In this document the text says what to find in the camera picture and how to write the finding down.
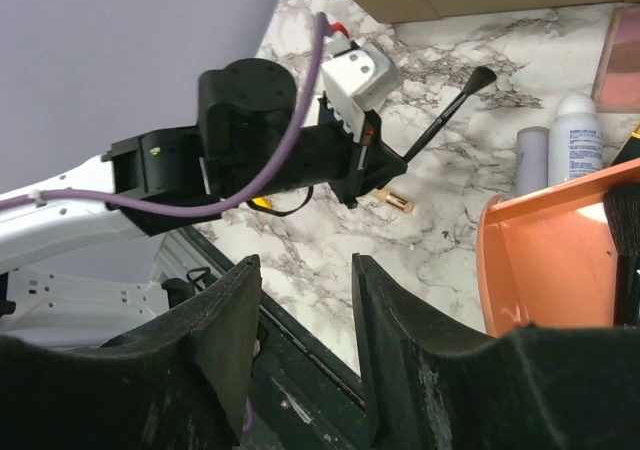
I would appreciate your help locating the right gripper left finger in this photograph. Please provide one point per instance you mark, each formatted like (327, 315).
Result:
(116, 396)

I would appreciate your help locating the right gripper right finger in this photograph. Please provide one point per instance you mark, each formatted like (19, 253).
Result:
(431, 382)

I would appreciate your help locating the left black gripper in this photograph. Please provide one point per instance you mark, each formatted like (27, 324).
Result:
(358, 166)

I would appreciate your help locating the black thin makeup brush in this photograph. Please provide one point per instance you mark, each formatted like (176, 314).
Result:
(480, 78)

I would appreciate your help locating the white round makeup organizer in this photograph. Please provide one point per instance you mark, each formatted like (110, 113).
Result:
(548, 257)

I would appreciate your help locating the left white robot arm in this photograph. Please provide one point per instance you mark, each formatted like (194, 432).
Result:
(249, 140)

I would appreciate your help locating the beige concealer tube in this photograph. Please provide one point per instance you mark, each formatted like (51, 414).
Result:
(393, 199)

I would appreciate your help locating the lavender small bottle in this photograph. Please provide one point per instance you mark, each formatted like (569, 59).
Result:
(531, 160)

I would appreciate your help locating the white spray bottle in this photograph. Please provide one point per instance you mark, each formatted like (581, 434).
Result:
(575, 147)

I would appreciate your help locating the pink blush palette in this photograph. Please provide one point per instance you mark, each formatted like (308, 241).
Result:
(616, 84)

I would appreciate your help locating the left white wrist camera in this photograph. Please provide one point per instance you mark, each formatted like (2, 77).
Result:
(356, 79)

